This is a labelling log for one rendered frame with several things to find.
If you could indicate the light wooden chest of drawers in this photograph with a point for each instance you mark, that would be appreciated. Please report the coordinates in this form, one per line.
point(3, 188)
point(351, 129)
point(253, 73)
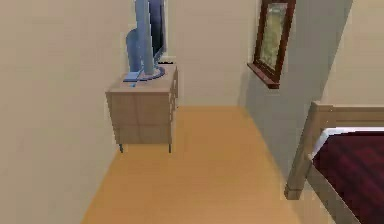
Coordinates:
point(143, 113)

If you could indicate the blue grey television set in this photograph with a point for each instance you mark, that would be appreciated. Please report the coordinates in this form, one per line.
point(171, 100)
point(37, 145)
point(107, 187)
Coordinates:
point(145, 40)

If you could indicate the dark red framed window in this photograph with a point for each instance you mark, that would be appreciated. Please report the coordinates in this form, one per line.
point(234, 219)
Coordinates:
point(272, 40)

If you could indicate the wooden bed with maroon cover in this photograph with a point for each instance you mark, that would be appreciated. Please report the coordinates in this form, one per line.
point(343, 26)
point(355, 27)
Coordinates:
point(346, 166)

